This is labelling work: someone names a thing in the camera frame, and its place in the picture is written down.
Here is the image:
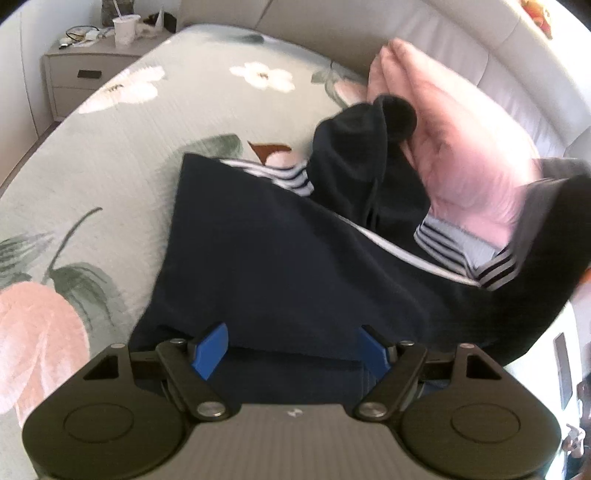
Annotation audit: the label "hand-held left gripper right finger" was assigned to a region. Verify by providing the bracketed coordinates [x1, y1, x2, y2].
[353, 324, 509, 422]

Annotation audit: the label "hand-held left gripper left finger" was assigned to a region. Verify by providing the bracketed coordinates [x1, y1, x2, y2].
[82, 322, 241, 422]

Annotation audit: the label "pink quilt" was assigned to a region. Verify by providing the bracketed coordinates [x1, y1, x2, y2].
[367, 38, 544, 246]

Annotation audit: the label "orange plush toy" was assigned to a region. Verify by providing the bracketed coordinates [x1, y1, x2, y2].
[521, 0, 555, 40]

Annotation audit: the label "white padded headboard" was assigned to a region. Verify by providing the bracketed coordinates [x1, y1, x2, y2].
[178, 0, 591, 163]

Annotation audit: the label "grey nightstand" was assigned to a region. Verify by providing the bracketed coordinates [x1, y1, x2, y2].
[44, 25, 175, 122]

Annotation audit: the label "navy sweatshirt with striped trim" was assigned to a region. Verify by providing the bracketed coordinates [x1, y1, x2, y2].
[129, 95, 591, 407]

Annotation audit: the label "floral green bed sheet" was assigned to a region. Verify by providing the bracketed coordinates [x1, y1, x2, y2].
[0, 23, 370, 480]

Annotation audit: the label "tangled cables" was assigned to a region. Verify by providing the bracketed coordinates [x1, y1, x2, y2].
[58, 25, 103, 49]

